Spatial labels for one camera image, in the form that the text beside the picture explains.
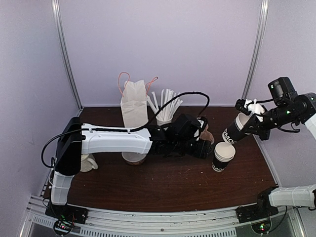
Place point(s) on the white paper takeout bag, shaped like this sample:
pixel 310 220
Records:
pixel 133 102

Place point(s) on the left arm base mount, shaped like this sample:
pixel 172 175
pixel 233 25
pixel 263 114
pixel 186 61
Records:
pixel 67 217

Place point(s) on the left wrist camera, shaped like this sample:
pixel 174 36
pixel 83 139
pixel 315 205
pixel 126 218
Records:
pixel 188 126

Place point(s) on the cream ceramic mug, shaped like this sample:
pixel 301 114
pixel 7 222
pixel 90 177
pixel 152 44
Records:
pixel 88 163

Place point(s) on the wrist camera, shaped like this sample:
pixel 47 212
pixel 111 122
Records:
pixel 250 107
pixel 188 126

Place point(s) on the white cup holding straws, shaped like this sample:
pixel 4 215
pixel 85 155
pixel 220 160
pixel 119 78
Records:
pixel 163 120

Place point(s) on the wrapped white straws bundle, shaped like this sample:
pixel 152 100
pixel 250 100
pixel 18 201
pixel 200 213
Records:
pixel 165 96

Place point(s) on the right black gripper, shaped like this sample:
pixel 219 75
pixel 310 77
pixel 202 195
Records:
pixel 257 129

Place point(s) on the cardboard cup carrier tray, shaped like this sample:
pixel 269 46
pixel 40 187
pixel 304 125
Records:
pixel 207 135

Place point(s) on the left aluminium corner post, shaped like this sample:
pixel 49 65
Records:
pixel 65 55

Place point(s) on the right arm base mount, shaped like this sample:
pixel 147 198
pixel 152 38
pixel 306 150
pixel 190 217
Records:
pixel 259 214

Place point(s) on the aluminium corner post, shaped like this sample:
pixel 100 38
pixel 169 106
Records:
pixel 260 32
pixel 65 55

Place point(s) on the black paper coffee cup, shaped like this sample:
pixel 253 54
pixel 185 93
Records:
pixel 234 132

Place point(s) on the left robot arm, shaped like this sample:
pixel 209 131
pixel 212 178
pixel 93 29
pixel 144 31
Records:
pixel 77 139

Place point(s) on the stack of paper cups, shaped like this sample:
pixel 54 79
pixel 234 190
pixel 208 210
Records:
pixel 223 154

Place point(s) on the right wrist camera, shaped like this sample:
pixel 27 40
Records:
pixel 250 107

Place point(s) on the white ceramic bowl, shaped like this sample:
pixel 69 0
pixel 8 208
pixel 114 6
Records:
pixel 133 158

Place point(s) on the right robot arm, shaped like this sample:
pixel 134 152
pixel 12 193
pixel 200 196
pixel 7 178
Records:
pixel 294 109

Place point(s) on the right aluminium corner post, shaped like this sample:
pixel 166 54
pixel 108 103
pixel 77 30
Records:
pixel 260 32

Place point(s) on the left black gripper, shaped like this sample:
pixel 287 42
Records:
pixel 202 152

